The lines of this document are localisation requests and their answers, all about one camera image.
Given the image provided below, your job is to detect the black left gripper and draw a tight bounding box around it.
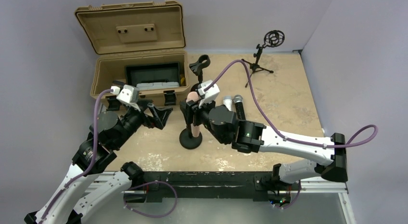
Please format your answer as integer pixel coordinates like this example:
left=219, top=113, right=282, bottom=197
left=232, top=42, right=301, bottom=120
left=113, top=99, right=172, bottom=148

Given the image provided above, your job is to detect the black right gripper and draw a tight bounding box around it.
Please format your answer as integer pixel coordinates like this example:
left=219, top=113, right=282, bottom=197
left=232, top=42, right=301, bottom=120
left=181, top=95, right=227, bottom=144

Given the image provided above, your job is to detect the beige pink microphone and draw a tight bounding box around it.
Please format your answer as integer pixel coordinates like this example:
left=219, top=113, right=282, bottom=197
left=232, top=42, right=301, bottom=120
left=186, top=92, right=200, bottom=138

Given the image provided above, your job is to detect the white microphone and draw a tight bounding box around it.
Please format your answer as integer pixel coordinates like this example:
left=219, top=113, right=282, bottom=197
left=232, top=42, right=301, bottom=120
left=223, top=95, right=233, bottom=111

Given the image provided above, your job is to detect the black round-base mic stand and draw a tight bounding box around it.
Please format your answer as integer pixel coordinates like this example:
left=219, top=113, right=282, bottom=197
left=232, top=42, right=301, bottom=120
left=189, top=54, right=211, bottom=92

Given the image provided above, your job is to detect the black microphone silver grille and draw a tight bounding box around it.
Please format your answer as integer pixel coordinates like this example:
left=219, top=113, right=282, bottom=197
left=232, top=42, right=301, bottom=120
left=233, top=94, right=246, bottom=120

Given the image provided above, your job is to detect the black tripod mic stand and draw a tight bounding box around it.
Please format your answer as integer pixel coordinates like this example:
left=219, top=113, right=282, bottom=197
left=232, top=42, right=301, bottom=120
left=241, top=30, right=286, bottom=89

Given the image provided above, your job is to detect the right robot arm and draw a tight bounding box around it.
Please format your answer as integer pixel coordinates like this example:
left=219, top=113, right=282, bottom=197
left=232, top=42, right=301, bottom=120
left=179, top=101, right=348, bottom=189

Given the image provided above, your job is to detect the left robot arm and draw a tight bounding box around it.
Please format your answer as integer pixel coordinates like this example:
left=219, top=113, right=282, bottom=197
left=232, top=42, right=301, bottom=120
left=24, top=101, right=172, bottom=224

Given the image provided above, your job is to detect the grey plastic tool case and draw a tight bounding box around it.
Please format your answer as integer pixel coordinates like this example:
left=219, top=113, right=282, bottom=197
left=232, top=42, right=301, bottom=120
left=136, top=82, right=179, bottom=91

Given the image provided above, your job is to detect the black inner tray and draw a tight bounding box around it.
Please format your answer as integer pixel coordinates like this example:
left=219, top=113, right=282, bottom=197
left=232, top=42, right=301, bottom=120
left=125, top=62, right=181, bottom=87

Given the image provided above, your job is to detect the tan plastic storage case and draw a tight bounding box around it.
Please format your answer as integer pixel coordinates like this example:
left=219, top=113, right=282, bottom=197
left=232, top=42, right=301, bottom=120
left=75, top=0, right=191, bottom=106

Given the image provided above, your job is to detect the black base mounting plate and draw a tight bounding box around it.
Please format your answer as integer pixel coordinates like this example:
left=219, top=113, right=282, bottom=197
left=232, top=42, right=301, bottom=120
left=124, top=171, right=300, bottom=205

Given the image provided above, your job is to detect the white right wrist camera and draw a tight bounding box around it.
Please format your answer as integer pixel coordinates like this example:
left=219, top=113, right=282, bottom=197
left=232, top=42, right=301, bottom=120
left=197, top=80, right=220, bottom=108

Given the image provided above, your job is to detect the aluminium rail frame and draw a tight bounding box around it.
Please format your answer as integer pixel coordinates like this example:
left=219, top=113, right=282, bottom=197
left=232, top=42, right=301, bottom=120
left=57, top=101, right=357, bottom=224

